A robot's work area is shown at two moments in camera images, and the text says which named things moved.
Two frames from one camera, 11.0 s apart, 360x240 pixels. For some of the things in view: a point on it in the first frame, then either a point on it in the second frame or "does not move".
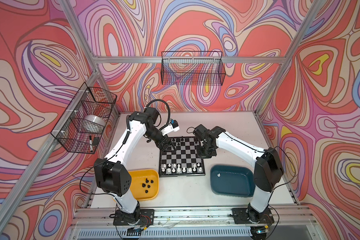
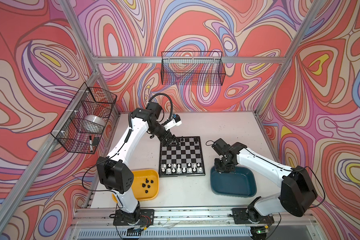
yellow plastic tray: (145, 184) does not move
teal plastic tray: (232, 181) does not move
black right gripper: (202, 156) to (219, 169)
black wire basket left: (81, 127) does not move
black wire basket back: (194, 68) does not move
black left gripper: (163, 148) to (167, 143)
